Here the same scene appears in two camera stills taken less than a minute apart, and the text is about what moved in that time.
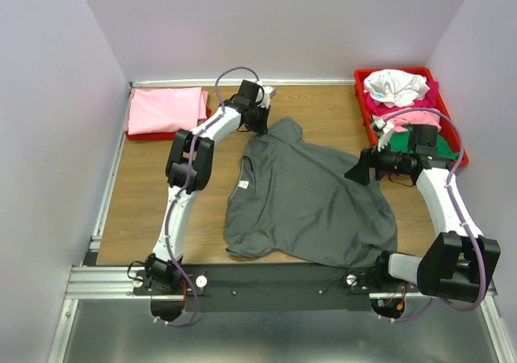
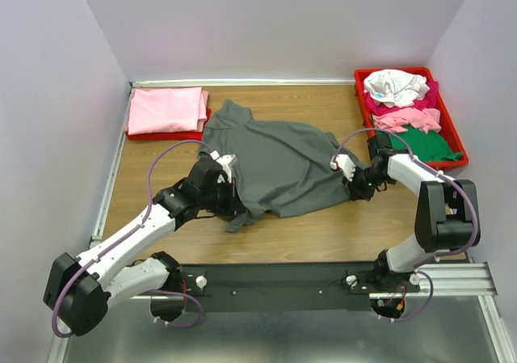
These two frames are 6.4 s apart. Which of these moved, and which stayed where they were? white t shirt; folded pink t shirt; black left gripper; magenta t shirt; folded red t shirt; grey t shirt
Moved: grey t shirt; black left gripper
Stayed: folded pink t shirt; magenta t shirt; folded red t shirt; white t shirt
